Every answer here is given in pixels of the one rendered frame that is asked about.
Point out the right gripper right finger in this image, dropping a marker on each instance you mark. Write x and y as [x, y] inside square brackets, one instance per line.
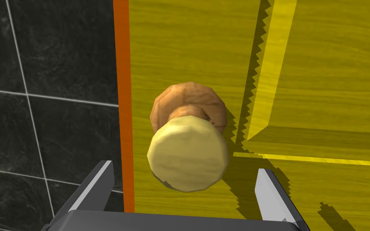
[272, 200]

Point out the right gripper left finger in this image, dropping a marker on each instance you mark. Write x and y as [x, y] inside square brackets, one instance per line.
[92, 191]

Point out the cream and brown door knob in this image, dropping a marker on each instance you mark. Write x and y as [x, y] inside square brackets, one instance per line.
[188, 141]

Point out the yellow wooden door leaf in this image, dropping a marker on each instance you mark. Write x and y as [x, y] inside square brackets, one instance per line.
[307, 80]

